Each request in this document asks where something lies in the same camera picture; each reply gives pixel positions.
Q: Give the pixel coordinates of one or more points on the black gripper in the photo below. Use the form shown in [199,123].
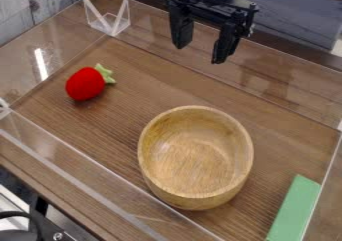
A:
[231,13]

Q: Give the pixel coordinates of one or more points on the clear acrylic enclosure wall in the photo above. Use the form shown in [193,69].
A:
[72,149]

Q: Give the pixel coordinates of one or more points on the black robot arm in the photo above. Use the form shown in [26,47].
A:
[231,15]

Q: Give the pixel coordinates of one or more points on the clear acrylic corner bracket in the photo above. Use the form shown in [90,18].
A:
[109,23]

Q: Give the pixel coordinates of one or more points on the red plush strawberry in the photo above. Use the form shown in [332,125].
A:
[87,82]

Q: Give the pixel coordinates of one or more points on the wooden bowl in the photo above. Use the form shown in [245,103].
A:
[195,155]

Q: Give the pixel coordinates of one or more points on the green tape strip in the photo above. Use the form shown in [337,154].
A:
[296,210]

